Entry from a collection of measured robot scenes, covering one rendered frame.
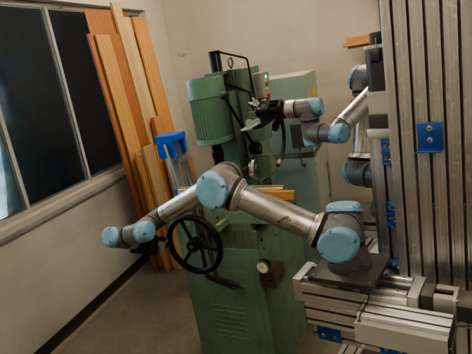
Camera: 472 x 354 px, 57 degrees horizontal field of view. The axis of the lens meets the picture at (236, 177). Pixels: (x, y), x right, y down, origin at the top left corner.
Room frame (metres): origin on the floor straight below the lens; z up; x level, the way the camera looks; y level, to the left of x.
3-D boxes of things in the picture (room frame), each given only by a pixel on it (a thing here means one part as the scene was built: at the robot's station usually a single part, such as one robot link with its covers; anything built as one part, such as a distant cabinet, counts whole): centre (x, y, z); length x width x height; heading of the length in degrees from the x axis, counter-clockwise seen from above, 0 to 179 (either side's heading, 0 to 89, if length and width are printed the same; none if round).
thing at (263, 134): (2.19, -0.17, 1.23); 0.09 x 0.08 x 0.15; 151
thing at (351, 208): (1.34, -0.33, 0.98); 0.13 x 0.12 x 0.14; 157
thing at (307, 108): (1.73, -0.34, 1.33); 0.11 x 0.08 x 0.09; 61
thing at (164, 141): (2.90, 0.34, 0.58); 0.27 x 0.25 x 1.16; 67
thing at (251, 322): (2.19, 0.01, 0.36); 0.58 x 0.45 x 0.71; 151
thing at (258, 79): (2.29, -0.21, 1.40); 0.10 x 0.06 x 0.16; 151
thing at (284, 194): (2.05, 0.02, 0.92); 0.62 x 0.02 x 0.04; 61
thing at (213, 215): (1.91, 0.16, 0.92); 0.15 x 0.13 x 0.09; 61
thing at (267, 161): (2.16, -0.16, 1.02); 0.09 x 0.07 x 0.12; 61
